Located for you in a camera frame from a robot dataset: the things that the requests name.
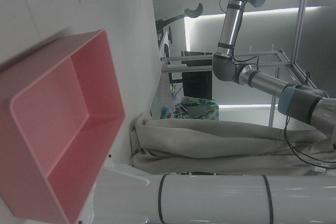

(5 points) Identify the pink plastic basket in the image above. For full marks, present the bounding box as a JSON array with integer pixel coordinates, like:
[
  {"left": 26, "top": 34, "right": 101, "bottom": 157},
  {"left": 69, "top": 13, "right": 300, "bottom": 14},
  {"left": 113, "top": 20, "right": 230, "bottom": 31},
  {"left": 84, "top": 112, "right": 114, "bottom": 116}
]
[{"left": 0, "top": 29, "right": 127, "bottom": 224}]

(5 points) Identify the colourful patterned cloth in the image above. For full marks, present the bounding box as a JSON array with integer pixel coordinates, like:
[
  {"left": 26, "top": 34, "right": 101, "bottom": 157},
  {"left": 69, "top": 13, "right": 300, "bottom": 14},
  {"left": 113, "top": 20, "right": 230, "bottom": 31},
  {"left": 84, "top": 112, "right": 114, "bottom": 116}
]
[{"left": 172, "top": 97, "right": 220, "bottom": 122}]

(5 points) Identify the black monitor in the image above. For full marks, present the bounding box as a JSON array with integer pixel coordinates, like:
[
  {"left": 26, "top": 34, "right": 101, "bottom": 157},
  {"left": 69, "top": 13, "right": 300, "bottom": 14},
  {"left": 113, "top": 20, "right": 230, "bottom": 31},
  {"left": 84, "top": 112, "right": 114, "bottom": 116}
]
[{"left": 181, "top": 50, "right": 213, "bottom": 99}]

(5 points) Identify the small blue toy block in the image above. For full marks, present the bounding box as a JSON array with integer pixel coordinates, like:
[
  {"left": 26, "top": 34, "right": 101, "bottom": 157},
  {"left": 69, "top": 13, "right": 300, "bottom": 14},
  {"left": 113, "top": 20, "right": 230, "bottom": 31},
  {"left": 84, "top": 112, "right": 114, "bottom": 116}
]
[{"left": 161, "top": 106, "right": 173, "bottom": 120}]

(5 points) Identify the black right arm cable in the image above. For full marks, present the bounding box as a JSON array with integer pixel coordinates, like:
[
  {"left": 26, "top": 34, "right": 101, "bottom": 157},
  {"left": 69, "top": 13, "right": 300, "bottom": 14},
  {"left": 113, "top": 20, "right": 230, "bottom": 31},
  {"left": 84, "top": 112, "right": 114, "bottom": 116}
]
[{"left": 282, "top": 118, "right": 336, "bottom": 169}]

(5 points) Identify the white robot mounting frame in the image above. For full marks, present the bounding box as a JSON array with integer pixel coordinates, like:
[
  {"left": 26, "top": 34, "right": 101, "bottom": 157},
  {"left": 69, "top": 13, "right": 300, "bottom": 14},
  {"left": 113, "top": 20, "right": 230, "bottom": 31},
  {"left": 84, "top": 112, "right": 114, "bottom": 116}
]
[{"left": 91, "top": 161, "right": 336, "bottom": 224}]

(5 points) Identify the beige curtain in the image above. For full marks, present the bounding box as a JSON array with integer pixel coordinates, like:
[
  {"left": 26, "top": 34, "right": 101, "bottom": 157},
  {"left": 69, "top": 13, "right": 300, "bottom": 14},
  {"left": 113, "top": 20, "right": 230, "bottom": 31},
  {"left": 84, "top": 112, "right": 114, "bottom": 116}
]
[{"left": 129, "top": 114, "right": 336, "bottom": 176}]

